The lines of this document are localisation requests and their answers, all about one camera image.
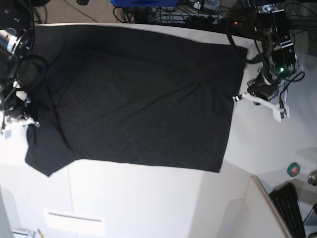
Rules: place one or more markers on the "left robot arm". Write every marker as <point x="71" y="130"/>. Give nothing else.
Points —
<point x="268" y="23"/>

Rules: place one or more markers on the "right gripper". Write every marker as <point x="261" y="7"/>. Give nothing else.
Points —
<point x="14" y="108"/>

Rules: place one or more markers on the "black keyboard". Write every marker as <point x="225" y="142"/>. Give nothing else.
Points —
<point x="285" y="200"/>

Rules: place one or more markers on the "pencil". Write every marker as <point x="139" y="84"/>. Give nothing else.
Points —
<point x="40" y="233"/>

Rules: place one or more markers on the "black t-shirt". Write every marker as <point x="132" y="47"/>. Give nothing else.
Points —
<point x="131" y="96"/>

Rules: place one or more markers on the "green tape roll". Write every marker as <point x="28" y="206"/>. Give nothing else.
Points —
<point x="293" y="169"/>

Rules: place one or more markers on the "white partition panel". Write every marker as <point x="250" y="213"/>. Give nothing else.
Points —
<point x="234" y="204"/>

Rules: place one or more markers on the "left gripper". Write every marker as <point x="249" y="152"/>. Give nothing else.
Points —
<point x="264" y="86"/>

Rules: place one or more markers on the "black power strip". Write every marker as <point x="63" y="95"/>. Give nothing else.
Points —
<point x="205" y="20"/>

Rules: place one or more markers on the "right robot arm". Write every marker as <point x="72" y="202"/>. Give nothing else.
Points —
<point x="20" y="70"/>

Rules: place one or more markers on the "metal knob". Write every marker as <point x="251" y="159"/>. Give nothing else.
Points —
<point x="312" y="178"/>

